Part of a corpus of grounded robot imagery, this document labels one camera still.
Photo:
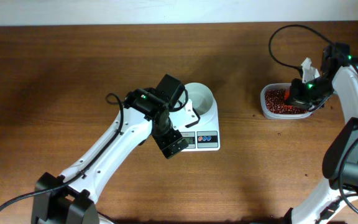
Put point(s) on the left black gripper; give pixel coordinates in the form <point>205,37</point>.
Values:
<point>171,144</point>

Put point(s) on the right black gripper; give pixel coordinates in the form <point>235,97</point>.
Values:
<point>299,99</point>

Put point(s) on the orange measuring scoop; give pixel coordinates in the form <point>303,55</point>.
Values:
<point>287,94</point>

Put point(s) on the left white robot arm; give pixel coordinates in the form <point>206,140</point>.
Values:
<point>143,113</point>

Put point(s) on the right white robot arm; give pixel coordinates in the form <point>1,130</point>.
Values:
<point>339,185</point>

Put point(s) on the white digital kitchen scale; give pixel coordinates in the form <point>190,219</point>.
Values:
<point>203,136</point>

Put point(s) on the white round bowl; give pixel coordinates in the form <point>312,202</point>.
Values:
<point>201,96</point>

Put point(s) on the red beans in container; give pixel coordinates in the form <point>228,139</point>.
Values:
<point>275,103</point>

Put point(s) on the clear plastic bean container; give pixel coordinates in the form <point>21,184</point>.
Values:
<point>270,115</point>

